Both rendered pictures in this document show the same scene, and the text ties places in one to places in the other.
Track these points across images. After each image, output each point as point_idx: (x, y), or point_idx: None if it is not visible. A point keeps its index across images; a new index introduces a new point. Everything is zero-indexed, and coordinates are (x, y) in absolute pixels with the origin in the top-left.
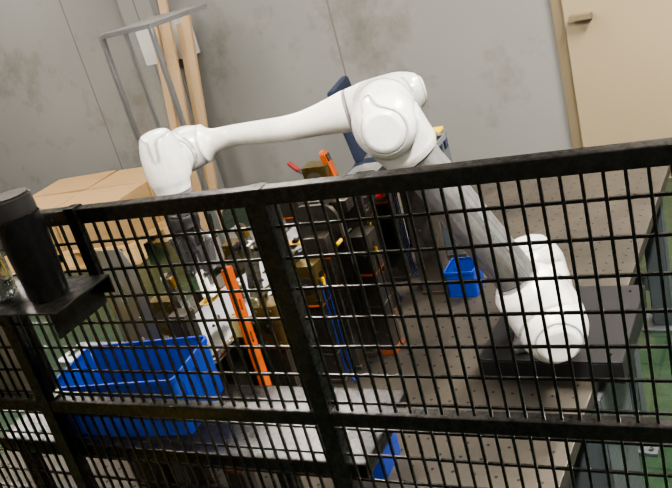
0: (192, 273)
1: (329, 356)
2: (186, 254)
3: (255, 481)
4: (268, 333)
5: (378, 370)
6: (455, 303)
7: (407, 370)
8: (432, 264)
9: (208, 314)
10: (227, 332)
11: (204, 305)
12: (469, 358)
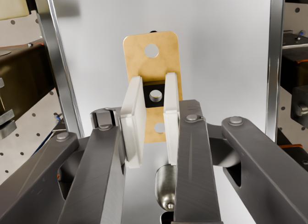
0: (198, 116)
1: (65, 127)
2: (213, 199)
3: None
4: (4, 51)
5: (42, 139)
6: None
7: (7, 143)
8: None
9: (218, 92)
10: (80, 8)
11: (143, 33)
12: None
